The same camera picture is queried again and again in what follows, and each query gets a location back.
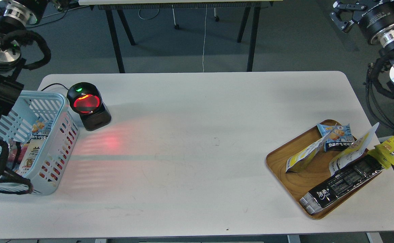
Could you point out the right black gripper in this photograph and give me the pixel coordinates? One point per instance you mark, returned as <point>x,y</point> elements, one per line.
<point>371,15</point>

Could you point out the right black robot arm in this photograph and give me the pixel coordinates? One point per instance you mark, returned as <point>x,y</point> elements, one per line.
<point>380,74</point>

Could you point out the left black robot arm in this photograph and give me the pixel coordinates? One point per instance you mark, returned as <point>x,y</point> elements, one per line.
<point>20,48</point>

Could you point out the blue snack bag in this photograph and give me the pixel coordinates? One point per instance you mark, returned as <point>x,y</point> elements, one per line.
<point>339,137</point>

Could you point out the yellow cartoon snack bag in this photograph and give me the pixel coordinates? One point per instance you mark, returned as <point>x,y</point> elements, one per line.
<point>384,153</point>

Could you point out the black long snack package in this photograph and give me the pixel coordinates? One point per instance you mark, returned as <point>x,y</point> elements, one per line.
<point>340,184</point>

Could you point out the light blue plastic basket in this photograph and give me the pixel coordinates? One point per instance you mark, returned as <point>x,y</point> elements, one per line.
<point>49,166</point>

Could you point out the snack packages inside basket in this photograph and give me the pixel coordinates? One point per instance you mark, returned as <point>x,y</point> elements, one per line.
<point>22,155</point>

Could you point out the wooden oval tray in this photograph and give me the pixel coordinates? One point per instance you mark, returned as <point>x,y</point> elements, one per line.
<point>297,184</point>

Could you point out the black barcode scanner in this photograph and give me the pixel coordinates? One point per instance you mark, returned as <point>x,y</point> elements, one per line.
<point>86,101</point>

